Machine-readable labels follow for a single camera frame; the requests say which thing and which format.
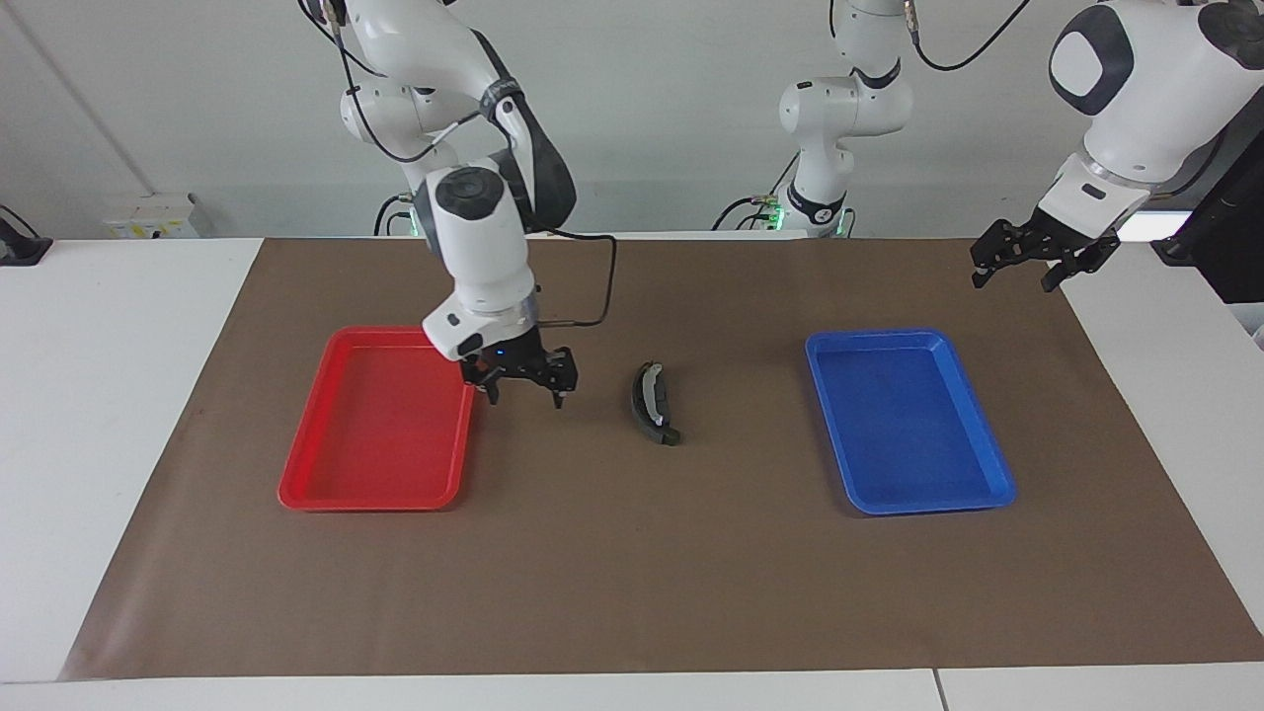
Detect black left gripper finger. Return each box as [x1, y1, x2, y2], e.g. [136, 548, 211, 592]
[1042, 242, 1122, 293]
[971, 222, 1018, 289]

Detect curved dark brake shoe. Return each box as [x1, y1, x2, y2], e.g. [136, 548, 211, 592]
[630, 360, 682, 447]

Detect red plastic tray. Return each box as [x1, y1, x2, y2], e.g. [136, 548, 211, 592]
[277, 326, 483, 513]

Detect blue plastic tray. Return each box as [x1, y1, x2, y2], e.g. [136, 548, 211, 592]
[805, 329, 1018, 516]

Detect brown paper mat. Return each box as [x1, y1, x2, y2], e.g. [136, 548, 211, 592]
[59, 237, 1264, 682]

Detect black table clamp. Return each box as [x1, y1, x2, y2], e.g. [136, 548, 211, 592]
[0, 204, 52, 268]

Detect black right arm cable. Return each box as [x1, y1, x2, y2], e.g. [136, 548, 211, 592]
[336, 20, 618, 329]

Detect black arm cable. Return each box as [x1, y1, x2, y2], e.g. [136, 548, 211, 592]
[899, 0, 1033, 75]
[336, 20, 618, 329]

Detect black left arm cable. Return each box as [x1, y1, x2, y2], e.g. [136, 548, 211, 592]
[899, 0, 1033, 75]

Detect black base cable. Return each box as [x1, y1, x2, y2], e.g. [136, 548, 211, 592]
[373, 193, 416, 236]
[713, 158, 801, 233]

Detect white wall socket box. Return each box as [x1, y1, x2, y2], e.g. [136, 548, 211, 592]
[104, 193, 198, 240]

